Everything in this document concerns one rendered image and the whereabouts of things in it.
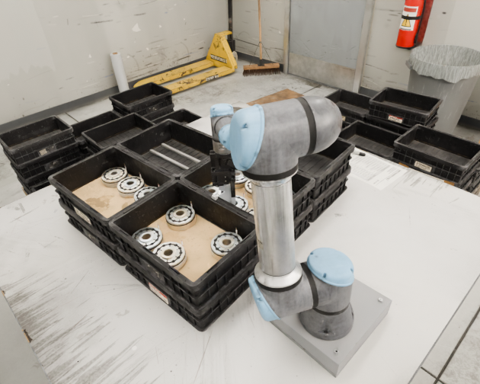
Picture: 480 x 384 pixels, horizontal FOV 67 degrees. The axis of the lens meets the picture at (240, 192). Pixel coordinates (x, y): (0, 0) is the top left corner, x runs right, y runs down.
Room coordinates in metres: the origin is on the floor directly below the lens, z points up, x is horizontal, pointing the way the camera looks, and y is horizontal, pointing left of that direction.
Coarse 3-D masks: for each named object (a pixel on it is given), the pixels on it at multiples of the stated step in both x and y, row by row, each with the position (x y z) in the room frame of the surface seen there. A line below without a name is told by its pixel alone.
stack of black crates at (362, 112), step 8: (328, 96) 2.72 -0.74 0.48; (336, 96) 2.80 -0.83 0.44; (344, 96) 2.81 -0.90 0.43; (352, 96) 2.76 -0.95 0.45; (360, 96) 2.70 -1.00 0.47; (368, 96) 2.67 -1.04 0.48; (336, 104) 2.55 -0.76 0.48; (344, 104) 2.76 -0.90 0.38; (352, 104) 2.75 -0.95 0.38; (360, 104) 2.69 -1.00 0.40; (368, 104) 2.65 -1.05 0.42; (344, 112) 2.49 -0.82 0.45; (352, 112) 2.43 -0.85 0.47; (360, 112) 2.61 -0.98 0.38; (368, 112) 2.40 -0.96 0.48; (344, 120) 2.48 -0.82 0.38; (352, 120) 2.44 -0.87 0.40; (360, 120) 2.39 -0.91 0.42
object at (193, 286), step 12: (180, 180) 1.06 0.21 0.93; (156, 192) 1.00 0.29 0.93; (216, 204) 0.92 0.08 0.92; (120, 216) 0.88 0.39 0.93; (240, 216) 0.85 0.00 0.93; (132, 240) 0.77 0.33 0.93; (252, 240) 0.76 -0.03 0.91; (144, 252) 0.72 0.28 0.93; (228, 252) 0.70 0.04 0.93; (240, 252) 0.72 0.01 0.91; (156, 264) 0.69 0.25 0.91; (168, 264) 0.67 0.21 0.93; (216, 264) 0.67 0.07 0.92; (180, 276) 0.63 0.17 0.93; (204, 276) 0.62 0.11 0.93; (192, 288) 0.59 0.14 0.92
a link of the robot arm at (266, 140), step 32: (256, 128) 0.58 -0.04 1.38; (288, 128) 0.59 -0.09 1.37; (256, 160) 0.57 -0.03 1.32; (288, 160) 0.58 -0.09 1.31; (256, 192) 0.59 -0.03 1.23; (288, 192) 0.58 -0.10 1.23; (256, 224) 0.58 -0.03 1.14; (288, 224) 0.57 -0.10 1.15; (288, 256) 0.55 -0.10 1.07; (256, 288) 0.54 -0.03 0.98; (288, 288) 0.52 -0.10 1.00
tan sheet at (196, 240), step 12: (168, 228) 0.92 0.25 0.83; (192, 228) 0.92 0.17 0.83; (204, 228) 0.91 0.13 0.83; (216, 228) 0.91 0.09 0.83; (168, 240) 0.86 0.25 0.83; (180, 240) 0.86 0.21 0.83; (192, 240) 0.86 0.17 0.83; (204, 240) 0.85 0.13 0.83; (192, 252) 0.80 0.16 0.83; (204, 252) 0.80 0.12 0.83; (192, 264) 0.75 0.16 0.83; (204, 264) 0.75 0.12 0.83; (192, 276) 0.71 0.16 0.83
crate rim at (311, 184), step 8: (208, 160) 1.18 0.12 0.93; (184, 176) 1.09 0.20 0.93; (304, 176) 1.05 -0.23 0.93; (192, 184) 1.03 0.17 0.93; (312, 184) 1.00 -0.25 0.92; (208, 192) 0.98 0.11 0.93; (304, 192) 0.97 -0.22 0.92; (224, 200) 0.93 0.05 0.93; (296, 200) 0.93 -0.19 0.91; (240, 208) 0.89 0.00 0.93; (248, 216) 0.85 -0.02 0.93
